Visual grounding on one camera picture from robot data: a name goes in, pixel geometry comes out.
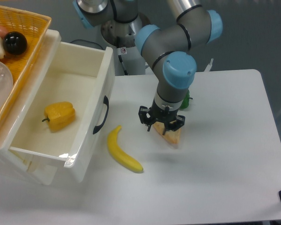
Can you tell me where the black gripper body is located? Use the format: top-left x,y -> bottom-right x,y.
148,103 -> 178,124

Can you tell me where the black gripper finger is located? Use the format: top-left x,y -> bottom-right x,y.
163,115 -> 185,135
138,106 -> 152,132

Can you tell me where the white top drawer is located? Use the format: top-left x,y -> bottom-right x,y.
9,43 -> 115,185

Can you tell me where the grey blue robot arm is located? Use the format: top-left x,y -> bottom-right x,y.
133,0 -> 223,134

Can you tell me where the white drawer cabinet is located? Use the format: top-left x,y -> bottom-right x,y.
0,30 -> 61,185

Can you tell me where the toast bread slice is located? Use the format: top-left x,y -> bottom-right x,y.
153,122 -> 181,149

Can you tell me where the green bell pepper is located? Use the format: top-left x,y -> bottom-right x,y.
179,90 -> 193,110

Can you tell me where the yellow banana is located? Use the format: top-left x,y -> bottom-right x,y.
107,126 -> 144,173

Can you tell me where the yellow bell pepper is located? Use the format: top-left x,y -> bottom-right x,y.
42,101 -> 76,132

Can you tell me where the orange woven basket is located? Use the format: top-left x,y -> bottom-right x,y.
0,5 -> 52,129

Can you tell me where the black ball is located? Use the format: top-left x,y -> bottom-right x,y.
3,31 -> 28,55

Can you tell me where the black top drawer handle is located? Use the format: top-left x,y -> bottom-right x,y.
92,95 -> 110,135

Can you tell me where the black cable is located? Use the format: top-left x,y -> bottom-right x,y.
117,36 -> 129,76

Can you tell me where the white metal bracket right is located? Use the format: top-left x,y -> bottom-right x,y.
204,58 -> 214,72

